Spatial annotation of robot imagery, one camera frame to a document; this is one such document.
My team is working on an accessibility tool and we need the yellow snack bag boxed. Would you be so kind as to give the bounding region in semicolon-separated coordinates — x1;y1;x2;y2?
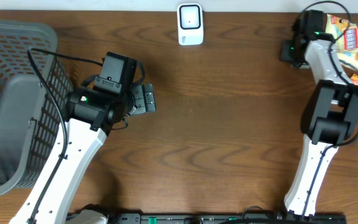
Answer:
325;14;358;71

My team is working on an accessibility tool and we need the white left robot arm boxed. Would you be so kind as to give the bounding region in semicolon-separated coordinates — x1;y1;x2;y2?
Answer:
10;83;156;223

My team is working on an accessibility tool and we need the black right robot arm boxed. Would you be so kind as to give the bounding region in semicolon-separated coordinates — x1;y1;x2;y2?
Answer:
282;31;358;218

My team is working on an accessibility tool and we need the white barcode scanner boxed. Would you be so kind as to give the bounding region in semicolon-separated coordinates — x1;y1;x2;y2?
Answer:
177;3;204;46

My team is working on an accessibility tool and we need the grey plastic mesh basket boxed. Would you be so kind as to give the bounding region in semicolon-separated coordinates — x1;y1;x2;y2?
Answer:
0;21;73;195

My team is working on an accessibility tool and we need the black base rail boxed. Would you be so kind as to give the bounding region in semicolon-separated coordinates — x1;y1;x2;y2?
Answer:
67;212;347;224

